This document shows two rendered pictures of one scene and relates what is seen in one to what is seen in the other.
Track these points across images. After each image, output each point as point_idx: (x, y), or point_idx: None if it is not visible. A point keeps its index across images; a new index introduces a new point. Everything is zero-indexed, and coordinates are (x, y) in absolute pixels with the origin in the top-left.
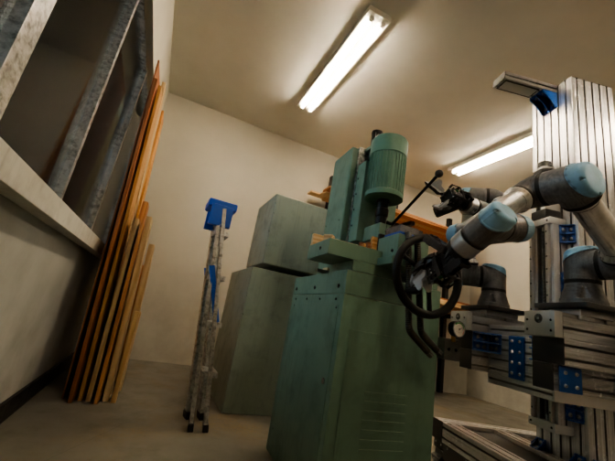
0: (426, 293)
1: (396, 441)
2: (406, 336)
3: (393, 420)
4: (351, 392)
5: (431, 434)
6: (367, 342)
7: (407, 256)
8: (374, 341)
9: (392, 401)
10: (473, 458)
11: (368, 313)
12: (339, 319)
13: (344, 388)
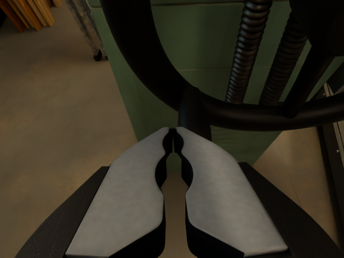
0: None
1: (223, 147)
2: (264, 62)
3: (221, 137)
4: (160, 127)
5: (273, 141)
6: None
7: None
8: (188, 80)
9: (220, 127)
10: (337, 126)
11: (167, 39)
12: (108, 59)
13: (149, 125)
